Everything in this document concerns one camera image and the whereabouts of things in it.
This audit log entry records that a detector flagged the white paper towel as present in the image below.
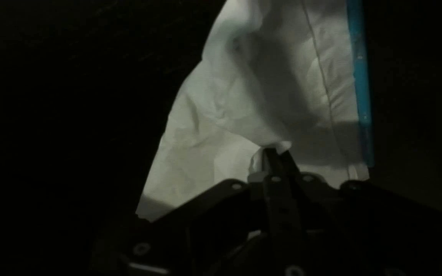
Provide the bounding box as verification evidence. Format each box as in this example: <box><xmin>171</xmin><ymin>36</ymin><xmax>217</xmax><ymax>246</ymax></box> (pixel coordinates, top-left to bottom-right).
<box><xmin>135</xmin><ymin>0</ymin><xmax>371</xmax><ymax>223</ymax></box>

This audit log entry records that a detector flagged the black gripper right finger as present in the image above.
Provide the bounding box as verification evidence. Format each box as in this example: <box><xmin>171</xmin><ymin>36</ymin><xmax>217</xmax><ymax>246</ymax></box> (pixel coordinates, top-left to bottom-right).
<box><xmin>279</xmin><ymin>147</ymin><xmax>386</xmax><ymax>276</ymax></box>

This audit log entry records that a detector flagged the blue straw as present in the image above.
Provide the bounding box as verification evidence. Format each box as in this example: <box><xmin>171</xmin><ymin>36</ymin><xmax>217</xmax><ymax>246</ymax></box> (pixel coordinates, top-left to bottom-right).
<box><xmin>345</xmin><ymin>0</ymin><xmax>376</xmax><ymax>168</ymax></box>

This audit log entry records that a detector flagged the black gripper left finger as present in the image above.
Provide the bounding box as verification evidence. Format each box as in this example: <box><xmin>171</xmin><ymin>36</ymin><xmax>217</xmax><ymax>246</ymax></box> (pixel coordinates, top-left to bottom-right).
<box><xmin>179</xmin><ymin>147</ymin><xmax>283</xmax><ymax>276</ymax></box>

